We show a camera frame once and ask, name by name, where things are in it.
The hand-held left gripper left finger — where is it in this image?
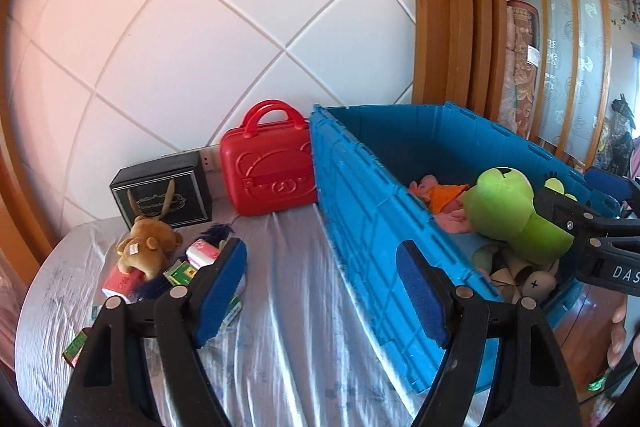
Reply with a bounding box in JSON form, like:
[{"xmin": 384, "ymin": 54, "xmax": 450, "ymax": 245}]
[{"xmin": 60, "ymin": 237, "xmax": 248, "ymax": 427}]

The blue plastic crate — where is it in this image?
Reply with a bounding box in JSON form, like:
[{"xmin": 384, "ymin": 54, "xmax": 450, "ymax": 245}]
[{"xmin": 307, "ymin": 103, "xmax": 623, "ymax": 395}]

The person's right hand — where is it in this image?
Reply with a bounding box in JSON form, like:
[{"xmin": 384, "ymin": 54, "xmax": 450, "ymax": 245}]
[{"xmin": 607, "ymin": 304, "xmax": 640, "ymax": 370}]

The red toy suitcase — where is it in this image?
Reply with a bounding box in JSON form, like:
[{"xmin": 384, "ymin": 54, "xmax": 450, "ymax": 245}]
[{"xmin": 220, "ymin": 99, "xmax": 321, "ymax": 217}]

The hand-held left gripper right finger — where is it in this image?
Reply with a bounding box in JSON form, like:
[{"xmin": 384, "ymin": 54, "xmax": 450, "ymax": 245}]
[{"xmin": 396, "ymin": 241, "xmax": 583, "ymax": 427}]

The wooden door frame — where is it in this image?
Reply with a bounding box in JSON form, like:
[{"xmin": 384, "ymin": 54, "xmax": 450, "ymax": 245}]
[{"xmin": 407, "ymin": 0, "xmax": 501, "ymax": 118}]

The dark decorative plant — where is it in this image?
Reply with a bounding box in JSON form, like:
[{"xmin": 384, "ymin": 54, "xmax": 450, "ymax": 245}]
[{"xmin": 597, "ymin": 94, "xmax": 636, "ymax": 178}]

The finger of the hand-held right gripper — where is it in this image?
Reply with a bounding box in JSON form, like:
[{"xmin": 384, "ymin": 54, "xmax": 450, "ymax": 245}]
[{"xmin": 535, "ymin": 189, "xmax": 616, "ymax": 238}]

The wooden frosted glass partition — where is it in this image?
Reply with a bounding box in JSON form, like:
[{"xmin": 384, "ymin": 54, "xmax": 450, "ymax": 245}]
[{"xmin": 497, "ymin": 0, "xmax": 621, "ymax": 168}]

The pink tissue pack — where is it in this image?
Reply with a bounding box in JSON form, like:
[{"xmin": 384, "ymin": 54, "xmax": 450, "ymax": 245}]
[
  {"xmin": 101, "ymin": 267, "xmax": 146, "ymax": 298},
  {"xmin": 186, "ymin": 238, "xmax": 223, "ymax": 269}
]

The brown bear plush toy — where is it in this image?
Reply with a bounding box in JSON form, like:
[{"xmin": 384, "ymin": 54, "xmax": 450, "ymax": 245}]
[{"xmin": 116, "ymin": 214, "xmax": 177, "ymax": 280}]

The pink and orange plush toy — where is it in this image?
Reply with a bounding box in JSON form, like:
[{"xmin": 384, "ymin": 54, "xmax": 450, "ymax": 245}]
[{"xmin": 407, "ymin": 174, "xmax": 473, "ymax": 235}]

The beige plush toy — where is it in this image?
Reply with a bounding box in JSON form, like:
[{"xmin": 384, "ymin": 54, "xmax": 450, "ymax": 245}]
[{"xmin": 472, "ymin": 244, "xmax": 561, "ymax": 303}]

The small green box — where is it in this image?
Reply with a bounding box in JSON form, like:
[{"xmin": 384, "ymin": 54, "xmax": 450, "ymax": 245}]
[
  {"xmin": 165, "ymin": 259, "xmax": 198, "ymax": 288},
  {"xmin": 220, "ymin": 297, "xmax": 243, "ymax": 328},
  {"xmin": 62, "ymin": 329, "xmax": 91, "ymax": 365}
]

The rolled patterned carpet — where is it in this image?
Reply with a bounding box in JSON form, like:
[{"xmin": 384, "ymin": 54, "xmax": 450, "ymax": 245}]
[{"xmin": 500, "ymin": 0, "xmax": 541, "ymax": 140}]

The blue feather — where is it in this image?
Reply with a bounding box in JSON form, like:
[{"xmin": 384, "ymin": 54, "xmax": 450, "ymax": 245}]
[{"xmin": 135, "ymin": 222, "xmax": 236, "ymax": 303}]

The black gift bag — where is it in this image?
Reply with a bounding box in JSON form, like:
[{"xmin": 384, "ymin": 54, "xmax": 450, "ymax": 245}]
[{"xmin": 110, "ymin": 151, "xmax": 213, "ymax": 228}]

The green frog plush toy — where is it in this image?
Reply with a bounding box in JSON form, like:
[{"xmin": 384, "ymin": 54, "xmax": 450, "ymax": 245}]
[{"xmin": 462, "ymin": 164, "xmax": 578, "ymax": 265}]

